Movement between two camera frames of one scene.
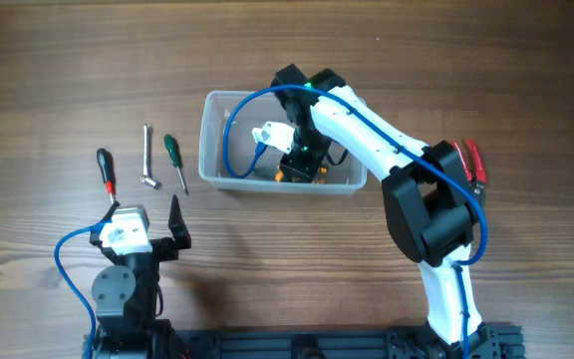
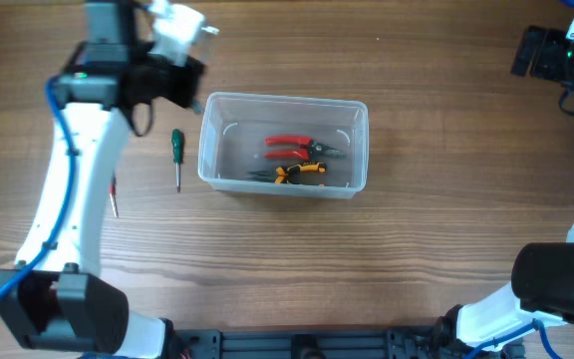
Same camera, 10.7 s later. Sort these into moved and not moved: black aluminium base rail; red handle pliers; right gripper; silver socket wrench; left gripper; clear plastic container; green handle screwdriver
Moved: silver socket wrench; green handle screwdriver; right gripper; red handle pliers; left gripper
Not moved: black aluminium base rail; clear plastic container
